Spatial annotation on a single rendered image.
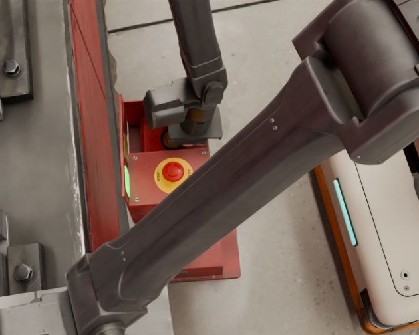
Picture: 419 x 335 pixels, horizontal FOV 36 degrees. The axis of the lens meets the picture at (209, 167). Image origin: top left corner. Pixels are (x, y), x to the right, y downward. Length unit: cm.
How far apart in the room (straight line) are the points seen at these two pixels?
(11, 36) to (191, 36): 39
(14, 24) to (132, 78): 98
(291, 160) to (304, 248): 149
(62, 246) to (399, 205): 97
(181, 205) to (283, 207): 146
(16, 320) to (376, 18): 46
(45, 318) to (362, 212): 117
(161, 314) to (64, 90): 47
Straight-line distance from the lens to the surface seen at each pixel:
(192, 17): 95
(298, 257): 197
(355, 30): 46
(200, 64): 102
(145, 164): 121
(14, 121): 119
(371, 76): 44
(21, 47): 122
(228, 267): 194
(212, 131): 121
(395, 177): 179
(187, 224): 55
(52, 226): 111
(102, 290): 64
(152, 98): 109
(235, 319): 192
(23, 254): 107
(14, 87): 119
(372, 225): 173
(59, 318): 71
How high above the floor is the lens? 191
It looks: 70 degrees down
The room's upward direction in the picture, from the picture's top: 2 degrees counter-clockwise
